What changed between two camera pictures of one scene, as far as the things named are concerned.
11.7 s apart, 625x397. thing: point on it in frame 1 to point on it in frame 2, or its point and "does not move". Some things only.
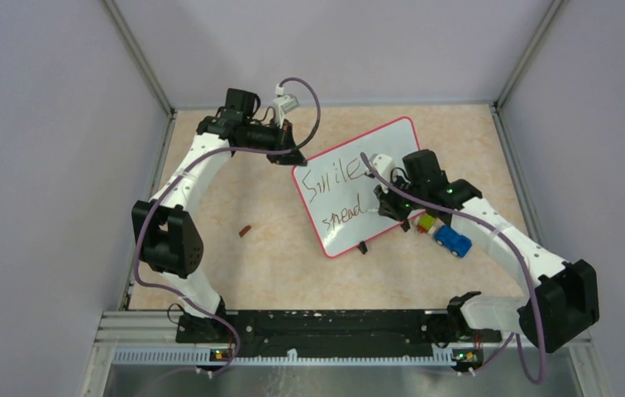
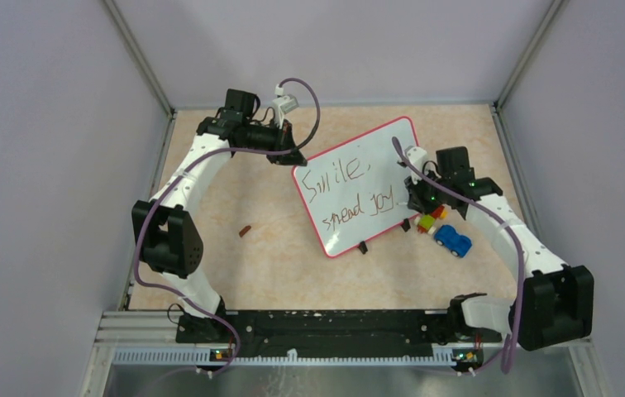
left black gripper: x=285 y=139 does not move
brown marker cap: x=244 y=231 does not move
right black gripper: x=385 y=195 to x=416 y=200
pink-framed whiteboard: x=336 y=190 does not move
